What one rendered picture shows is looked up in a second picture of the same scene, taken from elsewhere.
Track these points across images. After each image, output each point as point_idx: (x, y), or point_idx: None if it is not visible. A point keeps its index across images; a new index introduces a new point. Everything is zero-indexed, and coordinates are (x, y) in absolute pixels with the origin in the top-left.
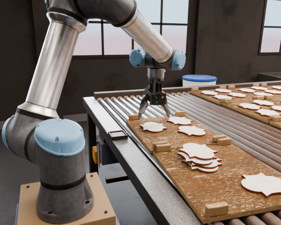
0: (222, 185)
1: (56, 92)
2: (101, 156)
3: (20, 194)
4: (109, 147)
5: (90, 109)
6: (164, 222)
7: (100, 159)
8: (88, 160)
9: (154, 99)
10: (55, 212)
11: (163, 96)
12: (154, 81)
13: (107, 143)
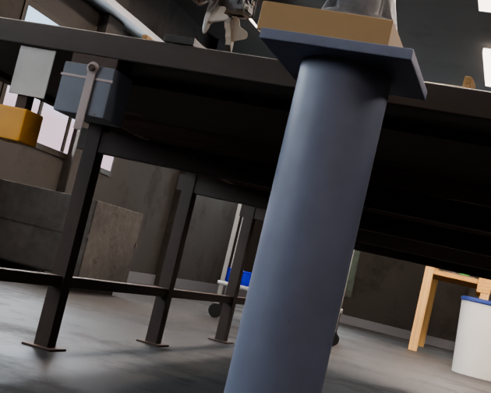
0: None
1: None
2: (107, 97)
3: (293, 5)
4: (120, 81)
5: None
6: (432, 91)
7: (86, 109)
8: None
9: (245, 1)
10: (389, 19)
11: (254, 2)
12: None
13: (150, 61)
